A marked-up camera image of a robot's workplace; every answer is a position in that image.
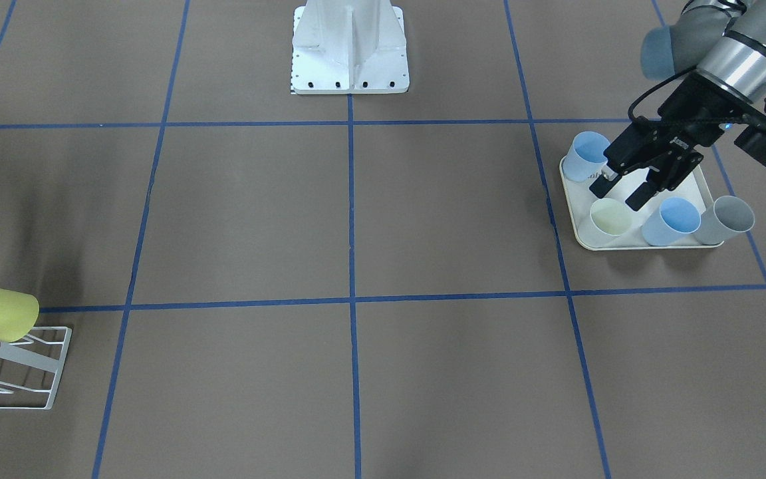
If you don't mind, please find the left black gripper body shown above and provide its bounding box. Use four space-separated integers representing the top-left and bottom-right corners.
604 73 766 193

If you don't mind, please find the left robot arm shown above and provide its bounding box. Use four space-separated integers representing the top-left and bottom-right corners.
589 1 766 210

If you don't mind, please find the blue cup back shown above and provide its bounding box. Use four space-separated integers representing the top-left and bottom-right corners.
561 131 611 182

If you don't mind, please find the blue cup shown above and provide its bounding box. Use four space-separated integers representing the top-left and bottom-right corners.
640 197 702 247
561 131 611 182

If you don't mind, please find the pale cream cup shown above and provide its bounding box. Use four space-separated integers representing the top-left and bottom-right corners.
576 199 634 248

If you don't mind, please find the blue cup front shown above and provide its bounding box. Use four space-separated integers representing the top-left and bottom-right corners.
640 197 702 247

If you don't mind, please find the grey plastic cup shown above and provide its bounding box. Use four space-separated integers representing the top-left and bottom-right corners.
692 195 756 245

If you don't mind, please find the white plastic tray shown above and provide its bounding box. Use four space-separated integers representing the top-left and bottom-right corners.
557 158 724 251

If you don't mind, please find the black camera cable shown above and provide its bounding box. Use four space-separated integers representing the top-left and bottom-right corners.
628 67 766 134

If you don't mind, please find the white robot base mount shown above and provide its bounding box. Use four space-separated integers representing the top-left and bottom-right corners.
290 1 410 95

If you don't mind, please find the white wire cup rack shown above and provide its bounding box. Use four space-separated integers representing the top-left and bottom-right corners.
0 325 73 411

